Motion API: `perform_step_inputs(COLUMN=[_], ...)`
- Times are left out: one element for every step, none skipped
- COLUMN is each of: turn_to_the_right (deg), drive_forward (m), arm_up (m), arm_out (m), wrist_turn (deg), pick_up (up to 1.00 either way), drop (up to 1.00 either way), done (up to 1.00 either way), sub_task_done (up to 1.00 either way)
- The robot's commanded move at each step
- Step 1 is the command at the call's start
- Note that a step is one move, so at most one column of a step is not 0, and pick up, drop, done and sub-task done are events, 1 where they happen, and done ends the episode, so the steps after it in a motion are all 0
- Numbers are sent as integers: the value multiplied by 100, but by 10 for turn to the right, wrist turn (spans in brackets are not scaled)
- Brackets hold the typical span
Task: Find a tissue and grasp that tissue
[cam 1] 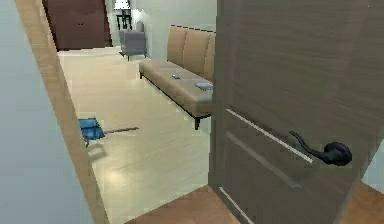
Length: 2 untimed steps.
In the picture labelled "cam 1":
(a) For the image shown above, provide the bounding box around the pale blue bowl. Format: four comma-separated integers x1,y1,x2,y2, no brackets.
194,81,214,92

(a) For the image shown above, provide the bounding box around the tan sofa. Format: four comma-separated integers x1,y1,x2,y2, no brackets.
138,24,217,131

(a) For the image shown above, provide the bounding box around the grey armchair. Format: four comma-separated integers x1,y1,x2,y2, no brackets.
118,20,148,62

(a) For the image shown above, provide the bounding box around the grey-brown room door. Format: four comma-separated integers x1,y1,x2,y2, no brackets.
208,0,384,224

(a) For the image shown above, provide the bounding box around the black side table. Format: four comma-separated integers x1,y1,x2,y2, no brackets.
115,9,133,31

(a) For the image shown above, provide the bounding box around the white lamp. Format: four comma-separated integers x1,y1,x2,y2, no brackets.
113,0,131,11

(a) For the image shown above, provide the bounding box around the dark brown cupboard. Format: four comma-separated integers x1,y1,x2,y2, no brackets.
41,0,113,52

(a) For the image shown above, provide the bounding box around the blue dustpan with long handle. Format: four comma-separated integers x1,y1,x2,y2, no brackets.
77,116,140,148

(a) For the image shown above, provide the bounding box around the black door lever handle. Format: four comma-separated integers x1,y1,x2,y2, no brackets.
288,130,353,167

